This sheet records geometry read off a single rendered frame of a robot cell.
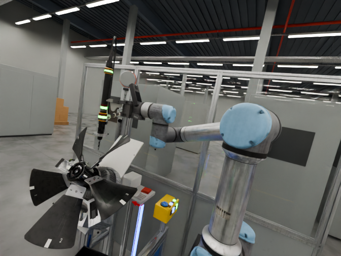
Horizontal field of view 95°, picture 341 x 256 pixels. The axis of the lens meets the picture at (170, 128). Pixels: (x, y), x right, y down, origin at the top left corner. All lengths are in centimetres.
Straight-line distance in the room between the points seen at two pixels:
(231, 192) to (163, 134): 36
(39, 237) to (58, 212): 11
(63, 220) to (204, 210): 103
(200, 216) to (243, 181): 115
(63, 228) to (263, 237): 131
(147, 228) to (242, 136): 165
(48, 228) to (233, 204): 89
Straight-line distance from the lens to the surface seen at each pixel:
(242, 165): 45
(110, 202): 92
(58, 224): 108
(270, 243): 158
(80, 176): 104
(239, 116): 43
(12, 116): 654
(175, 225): 173
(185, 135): 72
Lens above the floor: 167
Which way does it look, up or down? 7 degrees down
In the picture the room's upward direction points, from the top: 10 degrees clockwise
